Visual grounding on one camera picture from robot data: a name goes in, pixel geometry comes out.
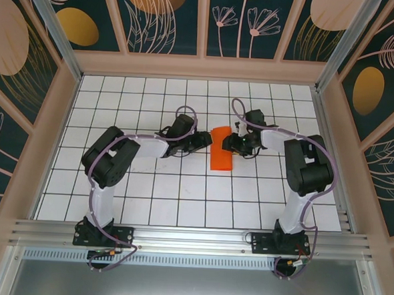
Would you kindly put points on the orange paper sheet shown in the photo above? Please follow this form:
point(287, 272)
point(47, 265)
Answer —
point(220, 157)

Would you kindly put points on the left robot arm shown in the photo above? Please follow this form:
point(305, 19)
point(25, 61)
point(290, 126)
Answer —
point(103, 202)

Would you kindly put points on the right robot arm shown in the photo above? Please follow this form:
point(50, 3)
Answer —
point(295, 210)

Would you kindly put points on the grey metal sheet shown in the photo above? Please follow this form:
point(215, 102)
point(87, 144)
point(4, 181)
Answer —
point(188, 287)

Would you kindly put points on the yellow power connector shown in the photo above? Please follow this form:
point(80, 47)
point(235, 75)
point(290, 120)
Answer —
point(111, 252)
point(291, 262)

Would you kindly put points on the aluminium side rail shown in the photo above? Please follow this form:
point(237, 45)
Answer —
point(323, 111)

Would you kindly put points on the aluminium mounting rail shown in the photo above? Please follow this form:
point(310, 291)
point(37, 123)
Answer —
point(191, 240)

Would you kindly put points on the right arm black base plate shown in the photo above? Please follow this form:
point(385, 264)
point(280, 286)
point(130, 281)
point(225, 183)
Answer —
point(261, 243)

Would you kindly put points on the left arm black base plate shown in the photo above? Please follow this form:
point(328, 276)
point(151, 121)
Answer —
point(124, 236)

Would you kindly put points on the aluminium corner post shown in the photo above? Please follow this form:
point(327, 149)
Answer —
point(344, 43)
point(56, 35)

